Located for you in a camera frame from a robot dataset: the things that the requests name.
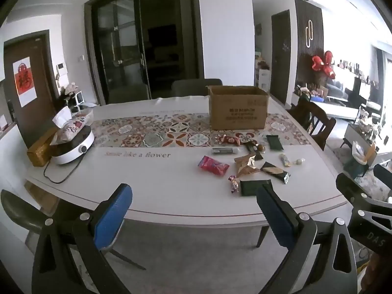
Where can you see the red and gold snack packet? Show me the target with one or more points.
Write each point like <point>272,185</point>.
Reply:
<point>229,140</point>

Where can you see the brown entrance door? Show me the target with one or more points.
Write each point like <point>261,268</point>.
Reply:
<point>43,98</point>

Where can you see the dark interior door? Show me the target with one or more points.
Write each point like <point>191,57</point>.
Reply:
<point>280,67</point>

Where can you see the red and white door poster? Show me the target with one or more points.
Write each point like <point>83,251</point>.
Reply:
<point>24,79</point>

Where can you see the purple wrapped candy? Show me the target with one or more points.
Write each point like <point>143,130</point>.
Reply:
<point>234,185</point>

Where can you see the white floral table mat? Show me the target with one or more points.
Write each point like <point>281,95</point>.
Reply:
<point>147,134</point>

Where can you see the dark green snack packet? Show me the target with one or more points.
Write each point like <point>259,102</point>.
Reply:
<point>254,188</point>
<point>274,143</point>

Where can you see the white wall intercom panel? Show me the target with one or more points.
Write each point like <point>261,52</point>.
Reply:
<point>61,68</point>

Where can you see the dark round chair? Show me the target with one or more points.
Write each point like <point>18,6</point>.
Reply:
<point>18,211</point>

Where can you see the black glass sliding door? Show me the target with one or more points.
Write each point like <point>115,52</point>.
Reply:
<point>122,52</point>

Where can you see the white electric cooker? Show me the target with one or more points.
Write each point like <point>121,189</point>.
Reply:
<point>73,150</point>

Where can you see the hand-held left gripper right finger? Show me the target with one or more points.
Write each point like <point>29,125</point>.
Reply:
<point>275,217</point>

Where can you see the gold foil snack wrapper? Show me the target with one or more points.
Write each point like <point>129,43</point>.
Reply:
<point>246,167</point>

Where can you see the white storage cabinet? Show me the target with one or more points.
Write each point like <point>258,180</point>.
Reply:
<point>264,81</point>

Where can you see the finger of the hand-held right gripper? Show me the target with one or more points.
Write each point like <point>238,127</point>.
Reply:
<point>352,188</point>
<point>384,174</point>

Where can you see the gold rectangular box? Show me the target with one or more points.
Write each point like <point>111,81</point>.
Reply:
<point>39,153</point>

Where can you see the dark chocolate wrapper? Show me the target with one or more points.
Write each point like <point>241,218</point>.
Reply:
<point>251,147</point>

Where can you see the looped wall lamp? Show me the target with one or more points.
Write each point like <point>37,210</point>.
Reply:
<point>309,33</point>

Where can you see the floral tissue pouch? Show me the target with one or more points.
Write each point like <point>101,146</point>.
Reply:
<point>69,128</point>

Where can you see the small gold-ended snack bar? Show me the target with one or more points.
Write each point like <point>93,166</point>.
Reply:
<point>284,160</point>

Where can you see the brown round chocolate ball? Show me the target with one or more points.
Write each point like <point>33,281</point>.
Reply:
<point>261,149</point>

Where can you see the silver stick snack packet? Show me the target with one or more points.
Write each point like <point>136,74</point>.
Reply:
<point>225,150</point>

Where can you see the brown cardboard box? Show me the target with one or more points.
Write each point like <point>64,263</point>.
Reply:
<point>239,113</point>

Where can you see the black and gold snack packet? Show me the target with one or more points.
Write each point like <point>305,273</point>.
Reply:
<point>275,171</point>

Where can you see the small white shelf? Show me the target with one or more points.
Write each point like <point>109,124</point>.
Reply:
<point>77,99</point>

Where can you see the red bow decoration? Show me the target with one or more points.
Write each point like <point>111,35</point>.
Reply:
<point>324,62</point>

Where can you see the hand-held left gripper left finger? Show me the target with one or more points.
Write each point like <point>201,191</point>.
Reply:
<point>113,214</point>

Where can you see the small round white candy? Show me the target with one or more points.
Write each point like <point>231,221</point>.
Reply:
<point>299,161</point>

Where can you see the dark wooden chair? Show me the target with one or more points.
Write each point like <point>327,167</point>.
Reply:
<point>321,125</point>

